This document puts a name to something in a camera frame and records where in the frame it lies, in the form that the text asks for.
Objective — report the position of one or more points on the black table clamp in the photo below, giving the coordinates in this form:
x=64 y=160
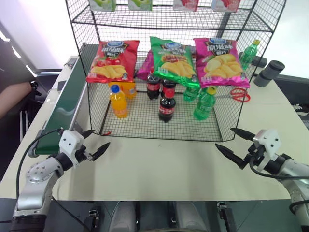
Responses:
x=93 y=217
x=225 y=215

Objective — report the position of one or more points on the magenta chips bag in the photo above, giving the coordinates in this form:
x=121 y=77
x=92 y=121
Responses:
x=146 y=67

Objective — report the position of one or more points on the black side table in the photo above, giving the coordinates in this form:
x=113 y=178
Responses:
x=294 y=96

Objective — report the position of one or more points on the cola bottle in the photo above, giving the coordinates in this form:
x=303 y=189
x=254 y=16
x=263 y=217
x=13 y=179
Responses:
x=153 y=88
x=167 y=108
x=168 y=89

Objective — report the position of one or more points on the orange soda bottle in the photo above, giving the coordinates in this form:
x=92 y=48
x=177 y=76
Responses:
x=130 y=90
x=118 y=104

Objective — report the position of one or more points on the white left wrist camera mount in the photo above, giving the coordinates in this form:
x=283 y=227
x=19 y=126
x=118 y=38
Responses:
x=70 y=141

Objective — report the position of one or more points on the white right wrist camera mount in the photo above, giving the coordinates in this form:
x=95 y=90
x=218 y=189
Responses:
x=270 y=141

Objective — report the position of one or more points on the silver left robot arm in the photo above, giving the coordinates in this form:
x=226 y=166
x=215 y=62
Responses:
x=36 y=178

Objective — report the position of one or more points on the person's bare forearm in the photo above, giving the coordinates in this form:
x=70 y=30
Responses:
x=13 y=99

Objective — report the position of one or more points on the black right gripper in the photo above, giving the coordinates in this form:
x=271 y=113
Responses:
x=256 y=153

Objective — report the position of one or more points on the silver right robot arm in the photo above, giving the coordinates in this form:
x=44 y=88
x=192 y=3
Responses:
x=294 y=174

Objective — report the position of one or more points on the red chips bag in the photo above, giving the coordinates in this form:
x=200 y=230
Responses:
x=113 y=62

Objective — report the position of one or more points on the red scissors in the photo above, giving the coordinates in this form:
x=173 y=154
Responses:
x=240 y=95

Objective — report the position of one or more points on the red snack box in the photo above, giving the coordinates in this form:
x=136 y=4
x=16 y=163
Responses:
x=186 y=4
x=225 y=4

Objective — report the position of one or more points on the grey cylindrical device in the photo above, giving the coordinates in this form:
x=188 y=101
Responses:
x=268 y=72

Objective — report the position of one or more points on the green soda bottle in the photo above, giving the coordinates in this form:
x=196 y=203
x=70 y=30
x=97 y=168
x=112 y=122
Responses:
x=248 y=55
x=190 y=94
x=204 y=106

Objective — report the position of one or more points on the green conveyor belt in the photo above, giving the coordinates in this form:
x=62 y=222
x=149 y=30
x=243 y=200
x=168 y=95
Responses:
x=65 y=104

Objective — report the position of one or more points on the green snack box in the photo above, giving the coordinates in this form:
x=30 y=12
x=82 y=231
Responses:
x=140 y=4
x=102 y=4

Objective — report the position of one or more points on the red object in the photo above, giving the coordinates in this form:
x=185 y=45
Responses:
x=106 y=133

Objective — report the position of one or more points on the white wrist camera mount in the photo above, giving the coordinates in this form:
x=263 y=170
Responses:
x=270 y=141
x=70 y=141

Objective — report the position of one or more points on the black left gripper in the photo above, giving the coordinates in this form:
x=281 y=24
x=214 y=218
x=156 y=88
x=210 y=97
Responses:
x=82 y=154

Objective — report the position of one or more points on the pink chips bag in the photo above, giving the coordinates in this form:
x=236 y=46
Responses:
x=220 y=65

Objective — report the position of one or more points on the green chips bag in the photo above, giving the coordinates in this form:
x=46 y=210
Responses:
x=173 y=62

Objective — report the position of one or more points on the grey rounded robot leg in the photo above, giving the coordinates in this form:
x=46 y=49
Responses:
x=189 y=217
x=124 y=217

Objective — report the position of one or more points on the black white-striped trousers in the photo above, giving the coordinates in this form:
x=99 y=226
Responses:
x=19 y=123

